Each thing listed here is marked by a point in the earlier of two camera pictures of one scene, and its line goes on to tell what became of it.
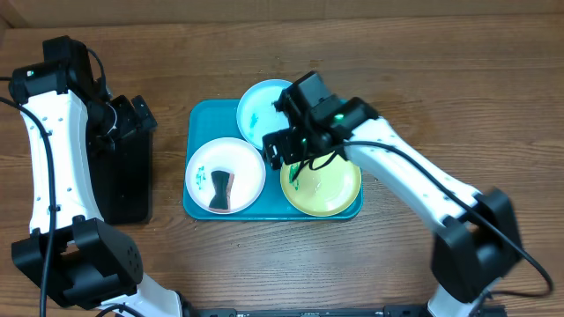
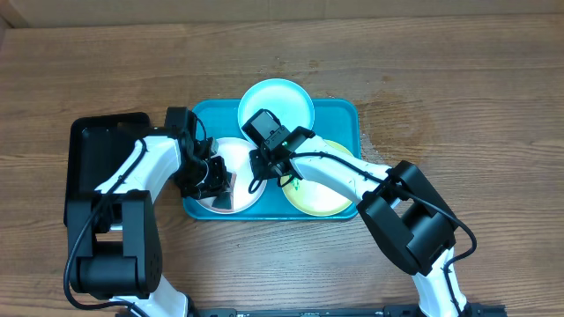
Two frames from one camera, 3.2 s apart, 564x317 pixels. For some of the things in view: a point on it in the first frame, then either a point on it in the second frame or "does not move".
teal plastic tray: [207, 120] does not move
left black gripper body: [117, 124] -> [200, 177]
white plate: [232, 155] does not move
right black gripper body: [291, 145] -> [268, 170]
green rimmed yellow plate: [327, 191] does not move
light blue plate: [256, 115] does not move
